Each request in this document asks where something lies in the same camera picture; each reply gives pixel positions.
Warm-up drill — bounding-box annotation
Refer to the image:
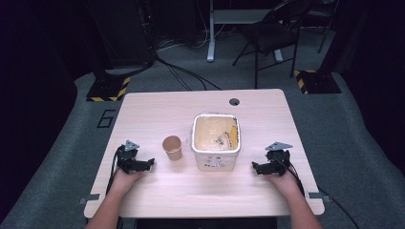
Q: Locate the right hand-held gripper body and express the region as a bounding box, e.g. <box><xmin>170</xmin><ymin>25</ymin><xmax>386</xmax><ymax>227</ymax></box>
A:
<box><xmin>265</xmin><ymin>141</ymin><xmax>294</xmax><ymax>177</ymax></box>

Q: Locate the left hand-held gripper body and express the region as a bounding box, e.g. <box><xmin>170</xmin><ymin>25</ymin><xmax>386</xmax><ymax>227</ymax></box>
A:
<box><xmin>116</xmin><ymin>139</ymin><xmax>143</xmax><ymax>175</ymax></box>

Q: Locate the brown paper cup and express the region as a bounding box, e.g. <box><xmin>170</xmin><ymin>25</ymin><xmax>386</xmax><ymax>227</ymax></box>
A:
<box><xmin>161</xmin><ymin>135</ymin><xmax>183</xmax><ymax>161</ymax></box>

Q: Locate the white bin with plastic liner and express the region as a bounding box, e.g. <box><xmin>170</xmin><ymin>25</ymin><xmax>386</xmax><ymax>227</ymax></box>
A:
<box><xmin>190</xmin><ymin>112</ymin><xmax>242</xmax><ymax>173</ymax></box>

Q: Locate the person's left hand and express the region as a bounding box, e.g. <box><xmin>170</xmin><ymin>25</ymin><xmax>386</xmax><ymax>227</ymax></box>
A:
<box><xmin>110</xmin><ymin>167</ymin><xmax>145</xmax><ymax>194</ymax></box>

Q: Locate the person's right hand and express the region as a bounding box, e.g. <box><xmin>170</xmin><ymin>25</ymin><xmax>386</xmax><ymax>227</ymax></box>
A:
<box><xmin>265</xmin><ymin>170</ymin><xmax>303</xmax><ymax>198</ymax></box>

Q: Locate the yellow wrapper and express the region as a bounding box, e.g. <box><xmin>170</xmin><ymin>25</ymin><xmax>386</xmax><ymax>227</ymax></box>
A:
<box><xmin>230</xmin><ymin>125</ymin><xmax>240</xmax><ymax>150</ymax></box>

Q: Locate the crumpled clear printed packet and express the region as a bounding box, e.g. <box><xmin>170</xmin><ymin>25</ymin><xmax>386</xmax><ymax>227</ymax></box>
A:
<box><xmin>213</xmin><ymin>133</ymin><xmax>231</xmax><ymax>148</ymax></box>

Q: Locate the black stand with striped base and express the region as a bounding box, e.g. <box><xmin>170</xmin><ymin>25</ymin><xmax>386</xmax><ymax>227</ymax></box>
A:
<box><xmin>292</xmin><ymin>0</ymin><xmax>343</xmax><ymax>95</ymax></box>
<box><xmin>85</xmin><ymin>0</ymin><xmax>132</xmax><ymax>103</ymax></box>

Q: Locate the black folding chair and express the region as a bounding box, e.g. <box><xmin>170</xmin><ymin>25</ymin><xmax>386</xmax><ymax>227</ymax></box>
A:
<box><xmin>231</xmin><ymin>0</ymin><xmax>312</xmax><ymax>90</ymax></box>

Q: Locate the dark equipment cabinet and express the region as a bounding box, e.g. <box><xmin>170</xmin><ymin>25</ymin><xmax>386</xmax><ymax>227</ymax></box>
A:
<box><xmin>85</xmin><ymin>0</ymin><xmax>158</xmax><ymax>70</ymax></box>

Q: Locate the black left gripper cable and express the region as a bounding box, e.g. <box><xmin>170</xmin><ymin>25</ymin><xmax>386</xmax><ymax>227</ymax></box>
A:
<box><xmin>105</xmin><ymin>145</ymin><xmax>125</xmax><ymax>196</ymax></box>

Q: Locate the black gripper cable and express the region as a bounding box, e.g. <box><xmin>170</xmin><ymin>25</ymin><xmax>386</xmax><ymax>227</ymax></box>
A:
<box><xmin>276</xmin><ymin>156</ymin><xmax>361</xmax><ymax>229</ymax></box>
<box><xmin>105</xmin><ymin>145</ymin><xmax>125</xmax><ymax>196</ymax></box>

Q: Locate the grey table edge bracket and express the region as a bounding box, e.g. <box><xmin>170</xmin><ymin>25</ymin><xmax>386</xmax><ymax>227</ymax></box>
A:
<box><xmin>307</xmin><ymin>191</ymin><xmax>332</xmax><ymax>203</ymax></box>
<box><xmin>78</xmin><ymin>193</ymin><xmax>101</xmax><ymax>206</ymax></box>

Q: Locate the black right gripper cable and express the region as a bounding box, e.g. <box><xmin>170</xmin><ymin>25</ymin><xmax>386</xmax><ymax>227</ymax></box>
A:
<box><xmin>276</xmin><ymin>156</ymin><xmax>361</xmax><ymax>229</ymax></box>

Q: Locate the black floor cable bundle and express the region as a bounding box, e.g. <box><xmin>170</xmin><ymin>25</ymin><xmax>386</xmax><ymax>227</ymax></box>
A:
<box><xmin>139</xmin><ymin>0</ymin><xmax>223</xmax><ymax>93</ymax></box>

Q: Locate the white desk frame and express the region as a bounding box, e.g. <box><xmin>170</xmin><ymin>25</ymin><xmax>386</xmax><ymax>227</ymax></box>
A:
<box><xmin>205</xmin><ymin>0</ymin><xmax>285</xmax><ymax>64</ymax></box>

